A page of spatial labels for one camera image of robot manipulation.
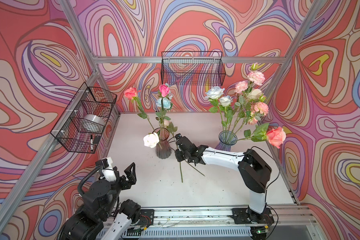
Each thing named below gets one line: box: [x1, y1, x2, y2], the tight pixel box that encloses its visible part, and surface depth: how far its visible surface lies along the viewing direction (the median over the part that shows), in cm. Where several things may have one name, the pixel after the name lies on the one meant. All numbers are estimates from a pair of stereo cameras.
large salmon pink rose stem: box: [237, 122, 287, 149], surface depth 56 cm
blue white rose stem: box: [219, 95, 233, 139], surface depth 75 cm
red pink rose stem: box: [124, 87, 155, 132], surface depth 75 cm
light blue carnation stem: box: [156, 97, 173, 130], surface depth 75 cm
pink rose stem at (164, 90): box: [158, 83, 170, 130], surface depth 70 cm
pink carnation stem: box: [235, 63, 266, 121], surface depth 68 cm
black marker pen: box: [90, 134, 94, 152], surface depth 73 cm
